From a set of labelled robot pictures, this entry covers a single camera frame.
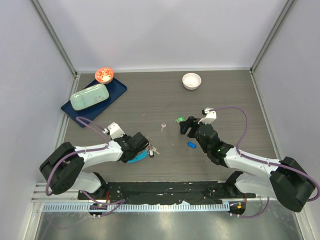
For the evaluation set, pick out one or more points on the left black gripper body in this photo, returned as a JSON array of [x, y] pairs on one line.
[[125, 137]]

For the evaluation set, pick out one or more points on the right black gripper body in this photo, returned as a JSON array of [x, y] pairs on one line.
[[194, 133]]

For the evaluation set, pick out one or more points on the green tagged key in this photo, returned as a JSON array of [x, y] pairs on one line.
[[180, 119]]

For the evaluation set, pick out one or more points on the large keyring with blue handle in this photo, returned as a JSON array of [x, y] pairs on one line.
[[143, 154]]

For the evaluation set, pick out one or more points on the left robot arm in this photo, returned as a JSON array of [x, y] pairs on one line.
[[63, 170]]

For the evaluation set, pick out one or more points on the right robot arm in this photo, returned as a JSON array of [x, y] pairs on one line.
[[280, 179]]

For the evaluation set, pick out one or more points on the blue tagged key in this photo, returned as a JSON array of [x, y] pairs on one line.
[[191, 145]]

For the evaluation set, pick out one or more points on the plain silver key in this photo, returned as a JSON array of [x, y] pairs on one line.
[[163, 125]]

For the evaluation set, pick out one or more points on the white ceramic bowl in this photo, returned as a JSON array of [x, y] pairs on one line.
[[191, 81]]

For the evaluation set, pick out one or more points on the dark blue tray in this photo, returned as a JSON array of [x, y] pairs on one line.
[[115, 89]]

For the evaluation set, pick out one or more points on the pale green oblong dish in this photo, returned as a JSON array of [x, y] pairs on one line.
[[89, 96]]

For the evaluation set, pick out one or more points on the red patterned bowl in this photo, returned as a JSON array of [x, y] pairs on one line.
[[104, 75]]

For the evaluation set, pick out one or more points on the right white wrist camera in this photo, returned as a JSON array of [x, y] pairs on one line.
[[209, 115]]

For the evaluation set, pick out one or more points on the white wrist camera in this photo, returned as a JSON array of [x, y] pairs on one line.
[[209, 115], [114, 131]]

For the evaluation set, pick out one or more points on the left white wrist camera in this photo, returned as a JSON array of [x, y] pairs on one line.
[[114, 131]]

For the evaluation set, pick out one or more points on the white slotted cable duct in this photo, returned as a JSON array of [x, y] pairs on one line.
[[59, 207]]

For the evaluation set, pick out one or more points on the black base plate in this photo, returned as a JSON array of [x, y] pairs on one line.
[[169, 193]]

